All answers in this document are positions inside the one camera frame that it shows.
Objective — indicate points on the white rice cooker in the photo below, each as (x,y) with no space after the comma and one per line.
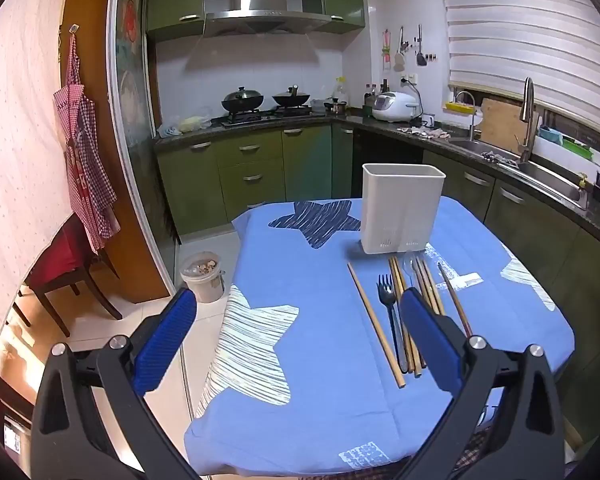
(394,106)

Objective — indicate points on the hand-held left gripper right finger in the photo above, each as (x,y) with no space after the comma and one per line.
(427,345)

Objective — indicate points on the white plastic bucket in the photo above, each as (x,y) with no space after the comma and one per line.
(202,280)

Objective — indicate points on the wooden chair with red cushion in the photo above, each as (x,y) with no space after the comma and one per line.
(62,265)

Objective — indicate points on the white plastic utensil holder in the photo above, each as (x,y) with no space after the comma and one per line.
(402,207)

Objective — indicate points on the grey dish cloth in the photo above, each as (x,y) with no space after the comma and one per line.
(500,157)

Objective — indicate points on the hanging white spatula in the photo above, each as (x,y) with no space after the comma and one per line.
(399,61)

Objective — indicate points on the yellow sponge rack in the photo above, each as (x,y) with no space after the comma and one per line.
(460,106)

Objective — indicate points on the tall steel faucet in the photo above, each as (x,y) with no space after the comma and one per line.
(529,110)

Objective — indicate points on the green kitchen base cabinets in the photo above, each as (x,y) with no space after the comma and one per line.
(250,175)

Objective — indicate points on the hanging pink utensil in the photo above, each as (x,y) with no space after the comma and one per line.
(386,50)

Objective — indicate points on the cooking oil bottle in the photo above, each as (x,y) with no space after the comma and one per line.
(340,90)

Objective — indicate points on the small curved faucet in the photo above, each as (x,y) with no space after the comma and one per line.
(472,115)

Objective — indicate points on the red checked apron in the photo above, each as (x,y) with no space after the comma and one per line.
(82,160)

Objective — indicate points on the hanging black spatula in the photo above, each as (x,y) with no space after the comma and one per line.
(420,55)

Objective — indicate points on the white cup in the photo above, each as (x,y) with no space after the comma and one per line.
(430,120)

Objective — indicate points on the sauce bottles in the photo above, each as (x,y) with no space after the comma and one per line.
(375,92)

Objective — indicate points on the rags on counter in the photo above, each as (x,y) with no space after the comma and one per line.
(425,132)

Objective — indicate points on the black wok with lid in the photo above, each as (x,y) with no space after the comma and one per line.
(242,97)

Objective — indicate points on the dark wooden chopstick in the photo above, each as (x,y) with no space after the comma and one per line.
(455,300)

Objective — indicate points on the steel kitchen sink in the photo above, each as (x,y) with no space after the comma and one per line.
(545,172)

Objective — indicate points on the glass sliding door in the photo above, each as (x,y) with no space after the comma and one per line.
(130,110)

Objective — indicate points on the gas stove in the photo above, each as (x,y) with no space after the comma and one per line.
(265,116)

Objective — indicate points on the wooden cutting board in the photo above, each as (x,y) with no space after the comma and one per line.
(500,125)

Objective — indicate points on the green plastic basin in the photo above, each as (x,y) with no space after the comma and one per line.
(577,147)

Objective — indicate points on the blue star-print tablecloth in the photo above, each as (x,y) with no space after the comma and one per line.
(330,360)

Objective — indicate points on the steel range hood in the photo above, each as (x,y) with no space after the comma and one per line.
(262,7)

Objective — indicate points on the white window blind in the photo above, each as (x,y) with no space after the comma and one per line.
(530,25)

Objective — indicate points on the wall socket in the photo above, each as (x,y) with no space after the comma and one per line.
(408,79)

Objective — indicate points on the black built-in appliance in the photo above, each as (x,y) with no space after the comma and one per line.
(385,165)

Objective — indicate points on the plastic bag with food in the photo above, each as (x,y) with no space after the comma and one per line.
(187,125)

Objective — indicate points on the clear plastic spoon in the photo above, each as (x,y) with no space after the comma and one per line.
(408,266)

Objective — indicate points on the black fork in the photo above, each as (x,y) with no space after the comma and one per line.
(387,300)

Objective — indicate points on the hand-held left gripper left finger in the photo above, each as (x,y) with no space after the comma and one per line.
(165,340)

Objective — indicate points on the small steel pot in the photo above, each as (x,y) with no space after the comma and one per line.
(337,107)

